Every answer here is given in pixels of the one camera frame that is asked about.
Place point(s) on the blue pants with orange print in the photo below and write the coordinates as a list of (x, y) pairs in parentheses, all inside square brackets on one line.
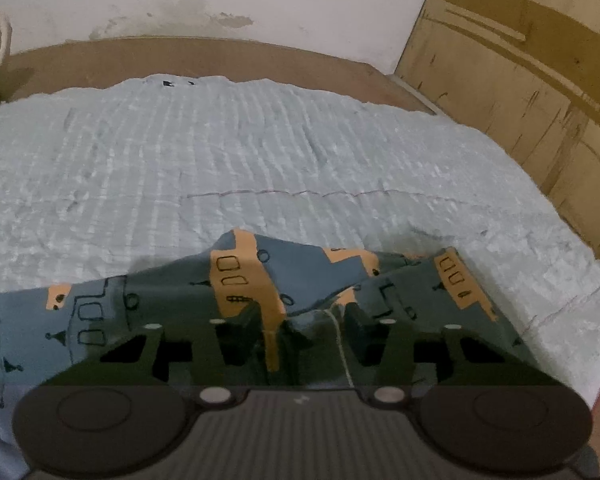
[(300, 270)]

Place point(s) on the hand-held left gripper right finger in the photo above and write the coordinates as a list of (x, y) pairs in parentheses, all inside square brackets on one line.
[(356, 319)]

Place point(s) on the plywood panel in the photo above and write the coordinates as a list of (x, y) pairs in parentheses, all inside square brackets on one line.
[(505, 85)]

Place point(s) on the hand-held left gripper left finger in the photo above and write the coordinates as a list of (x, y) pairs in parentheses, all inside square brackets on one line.
[(250, 321)]

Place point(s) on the light blue quilted blanket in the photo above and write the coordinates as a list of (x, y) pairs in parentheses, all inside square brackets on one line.
[(280, 150)]

